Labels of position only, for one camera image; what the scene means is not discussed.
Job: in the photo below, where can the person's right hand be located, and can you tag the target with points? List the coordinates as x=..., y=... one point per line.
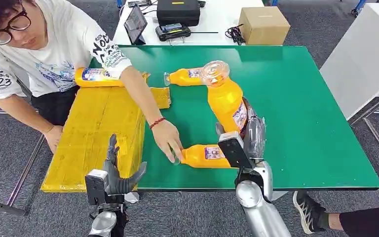
x=53, y=137

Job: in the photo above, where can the person's left hand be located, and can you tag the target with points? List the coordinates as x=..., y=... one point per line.
x=168, y=140

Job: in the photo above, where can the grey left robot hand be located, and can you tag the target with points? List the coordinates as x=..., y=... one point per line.
x=114, y=183

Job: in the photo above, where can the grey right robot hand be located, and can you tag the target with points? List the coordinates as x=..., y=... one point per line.
x=256, y=137

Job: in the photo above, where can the orange drink bottle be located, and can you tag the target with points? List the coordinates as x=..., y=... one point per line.
x=91, y=78
x=225, y=101
x=183, y=78
x=199, y=157

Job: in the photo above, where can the white table foot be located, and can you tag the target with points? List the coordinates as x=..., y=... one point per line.
x=131, y=197
x=278, y=195

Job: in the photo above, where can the green table mat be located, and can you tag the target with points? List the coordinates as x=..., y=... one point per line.
x=307, y=114

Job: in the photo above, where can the black and white sneaker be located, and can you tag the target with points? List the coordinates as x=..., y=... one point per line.
x=308, y=212

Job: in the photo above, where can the seated person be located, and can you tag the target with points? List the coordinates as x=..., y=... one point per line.
x=55, y=39

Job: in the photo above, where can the black handheld controller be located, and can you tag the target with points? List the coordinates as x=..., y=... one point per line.
x=172, y=32

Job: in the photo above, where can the brown cardboard box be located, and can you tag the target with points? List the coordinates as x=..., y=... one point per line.
x=264, y=27

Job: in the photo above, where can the black glasses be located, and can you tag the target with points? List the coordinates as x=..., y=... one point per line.
x=9, y=29

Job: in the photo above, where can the black tablet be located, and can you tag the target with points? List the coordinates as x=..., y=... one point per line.
x=135, y=25

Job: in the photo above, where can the black carrying case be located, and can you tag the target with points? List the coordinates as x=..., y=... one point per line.
x=178, y=13

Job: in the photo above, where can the large white side table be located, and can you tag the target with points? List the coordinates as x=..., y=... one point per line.
x=361, y=59

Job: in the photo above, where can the small black flat device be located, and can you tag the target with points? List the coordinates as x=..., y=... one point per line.
x=139, y=4

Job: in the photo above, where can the person's leg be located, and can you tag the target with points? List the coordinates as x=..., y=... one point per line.
x=369, y=222

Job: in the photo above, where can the blue chair leg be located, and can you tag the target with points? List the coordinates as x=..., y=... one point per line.
x=358, y=7
x=120, y=3

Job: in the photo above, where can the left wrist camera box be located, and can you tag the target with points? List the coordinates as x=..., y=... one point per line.
x=95, y=186

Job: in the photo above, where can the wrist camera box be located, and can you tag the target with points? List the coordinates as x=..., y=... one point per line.
x=95, y=186
x=235, y=150

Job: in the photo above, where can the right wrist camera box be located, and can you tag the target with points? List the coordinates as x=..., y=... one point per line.
x=235, y=150

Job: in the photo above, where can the metal floor frame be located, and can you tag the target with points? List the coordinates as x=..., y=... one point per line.
x=24, y=173

